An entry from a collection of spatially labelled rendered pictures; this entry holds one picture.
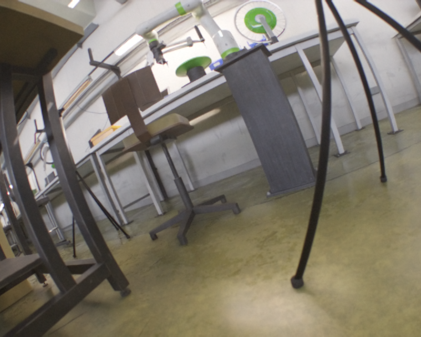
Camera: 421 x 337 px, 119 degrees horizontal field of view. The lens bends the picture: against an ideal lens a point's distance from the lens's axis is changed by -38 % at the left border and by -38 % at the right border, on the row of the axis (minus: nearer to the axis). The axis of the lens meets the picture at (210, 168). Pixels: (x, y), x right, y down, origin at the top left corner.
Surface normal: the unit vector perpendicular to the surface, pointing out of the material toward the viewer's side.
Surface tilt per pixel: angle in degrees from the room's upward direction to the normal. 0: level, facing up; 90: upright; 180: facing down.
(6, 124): 90
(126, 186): 90
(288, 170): 90
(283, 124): 90
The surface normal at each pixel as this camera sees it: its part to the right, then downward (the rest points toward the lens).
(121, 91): -0.11, 0.17
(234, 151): -0.32, 0.20
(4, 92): 0.89, -0.35
